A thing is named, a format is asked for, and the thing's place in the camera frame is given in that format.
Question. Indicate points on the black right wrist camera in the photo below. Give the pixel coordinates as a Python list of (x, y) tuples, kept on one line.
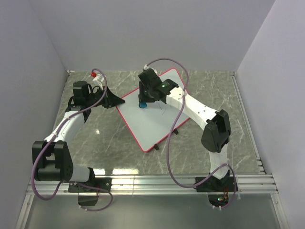
[(149, 78)]

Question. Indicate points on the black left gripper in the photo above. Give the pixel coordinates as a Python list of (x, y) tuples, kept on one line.
[(111, 100)]

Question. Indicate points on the pink framed whiteboard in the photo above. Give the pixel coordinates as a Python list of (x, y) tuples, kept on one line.
[(150, 125)]

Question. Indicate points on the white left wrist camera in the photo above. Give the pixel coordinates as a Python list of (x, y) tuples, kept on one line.
[(98, 79)]

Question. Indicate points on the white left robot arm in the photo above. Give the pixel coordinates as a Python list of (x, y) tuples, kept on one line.
[(51, 157)]

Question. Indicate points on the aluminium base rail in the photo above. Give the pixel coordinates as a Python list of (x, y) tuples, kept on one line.
[(164, 185)]

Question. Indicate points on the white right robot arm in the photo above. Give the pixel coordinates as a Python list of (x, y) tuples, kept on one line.
[(215, 124)]

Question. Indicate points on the blue bone-shaped eraser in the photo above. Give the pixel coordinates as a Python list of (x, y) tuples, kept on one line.
[(142, 105)]

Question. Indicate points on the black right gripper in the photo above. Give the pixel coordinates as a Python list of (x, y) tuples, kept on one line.
[(141, 97)]

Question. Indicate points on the aluminium side rail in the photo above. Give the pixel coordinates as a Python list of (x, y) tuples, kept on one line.
[(258, 158)]

